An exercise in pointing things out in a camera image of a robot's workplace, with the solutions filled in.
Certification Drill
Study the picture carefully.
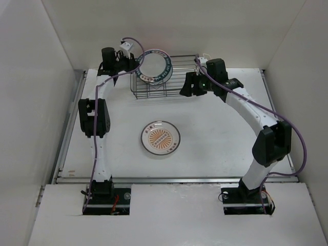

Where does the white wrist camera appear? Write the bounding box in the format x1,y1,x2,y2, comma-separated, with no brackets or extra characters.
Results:
119,41,133,57
195,54,208,69

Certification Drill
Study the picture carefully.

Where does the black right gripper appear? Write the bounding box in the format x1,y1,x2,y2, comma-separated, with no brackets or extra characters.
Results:
179,71,216,97

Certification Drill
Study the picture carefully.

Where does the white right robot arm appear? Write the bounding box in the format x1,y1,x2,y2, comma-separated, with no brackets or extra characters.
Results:
180,57,292,202

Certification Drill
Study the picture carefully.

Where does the orange sunburst pattern plate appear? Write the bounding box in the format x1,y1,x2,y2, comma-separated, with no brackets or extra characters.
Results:
140,120,181,156

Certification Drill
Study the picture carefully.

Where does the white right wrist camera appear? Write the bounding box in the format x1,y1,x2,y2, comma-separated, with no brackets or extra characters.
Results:
195,54,208,69

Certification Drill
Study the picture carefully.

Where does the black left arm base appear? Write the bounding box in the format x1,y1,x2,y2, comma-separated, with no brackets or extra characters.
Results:
81,180,132,216

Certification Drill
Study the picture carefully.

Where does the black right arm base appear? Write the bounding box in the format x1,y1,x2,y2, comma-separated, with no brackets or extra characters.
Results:
218,181,276,215

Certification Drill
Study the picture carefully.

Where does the green rimmed white plate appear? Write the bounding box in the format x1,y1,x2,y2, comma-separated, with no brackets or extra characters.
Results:
135,49,173,86

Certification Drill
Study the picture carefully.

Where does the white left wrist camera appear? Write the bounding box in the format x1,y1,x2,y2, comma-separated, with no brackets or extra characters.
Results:
119,41,133,57

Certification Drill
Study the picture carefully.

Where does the metal wire dish rack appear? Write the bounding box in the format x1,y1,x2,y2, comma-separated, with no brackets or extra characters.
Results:
130,55,197,99

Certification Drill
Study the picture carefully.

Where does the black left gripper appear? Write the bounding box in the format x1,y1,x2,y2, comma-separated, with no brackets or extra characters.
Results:
113,51,140,74

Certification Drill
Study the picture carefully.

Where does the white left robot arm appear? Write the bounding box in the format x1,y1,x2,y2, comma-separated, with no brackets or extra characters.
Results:
78,42,139,182

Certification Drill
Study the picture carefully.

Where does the metal table edge rail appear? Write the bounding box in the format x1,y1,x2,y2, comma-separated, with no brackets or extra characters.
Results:
52,175,299,185

